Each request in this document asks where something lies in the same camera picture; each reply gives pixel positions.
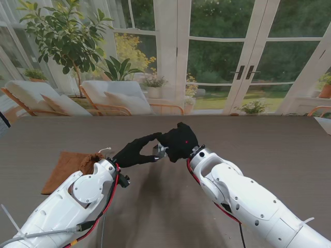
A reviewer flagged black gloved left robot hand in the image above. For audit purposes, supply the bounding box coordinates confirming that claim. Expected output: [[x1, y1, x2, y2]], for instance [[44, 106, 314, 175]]
[[113, 132, 162, 168]]

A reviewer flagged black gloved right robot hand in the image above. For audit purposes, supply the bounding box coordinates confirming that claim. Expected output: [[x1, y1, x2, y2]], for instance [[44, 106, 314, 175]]
[[157, 122, 200, 163]]

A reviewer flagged grey charger head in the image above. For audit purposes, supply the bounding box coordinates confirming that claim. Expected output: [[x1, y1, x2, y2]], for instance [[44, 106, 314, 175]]
[[152, 144, 168, 160]]

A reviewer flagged brown corduroy drawstring bag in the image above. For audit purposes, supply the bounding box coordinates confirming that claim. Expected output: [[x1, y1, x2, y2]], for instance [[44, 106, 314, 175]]
[[41, 147, 112, 195]]

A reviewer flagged printed garden room backdrop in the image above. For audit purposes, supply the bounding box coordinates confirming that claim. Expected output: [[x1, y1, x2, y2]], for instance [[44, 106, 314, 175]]
[[0, 0, 331, 117]]

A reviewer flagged dark object at table edge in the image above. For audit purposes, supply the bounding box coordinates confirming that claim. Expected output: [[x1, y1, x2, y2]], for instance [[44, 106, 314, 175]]
[[0, 111, 11, 142]]

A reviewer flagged white paper sheet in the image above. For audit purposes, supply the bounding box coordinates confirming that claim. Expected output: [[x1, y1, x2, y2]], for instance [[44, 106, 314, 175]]
[[314, 116, 331, 135]]

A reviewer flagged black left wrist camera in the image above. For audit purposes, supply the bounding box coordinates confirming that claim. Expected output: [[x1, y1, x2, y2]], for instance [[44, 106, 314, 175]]
[[119, 174, 131, 189]]

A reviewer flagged red black left arm cable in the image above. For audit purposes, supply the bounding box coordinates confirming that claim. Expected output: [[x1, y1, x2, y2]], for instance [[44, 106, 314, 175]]
[[64, 162, 122, 248]]

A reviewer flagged red black arm cable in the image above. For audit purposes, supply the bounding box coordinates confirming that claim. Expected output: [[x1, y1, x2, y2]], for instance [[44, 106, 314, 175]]
[[186, 157, 246, 248], [64, 162, 122, 248]]

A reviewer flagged red black right arm cable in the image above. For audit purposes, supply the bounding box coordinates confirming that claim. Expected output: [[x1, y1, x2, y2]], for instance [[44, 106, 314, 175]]
[[186, 157, 246, 248]]

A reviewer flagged grey network cable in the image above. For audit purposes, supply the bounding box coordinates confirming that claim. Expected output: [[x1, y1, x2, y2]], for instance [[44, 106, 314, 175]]
[[0, 222, 94, 248]]

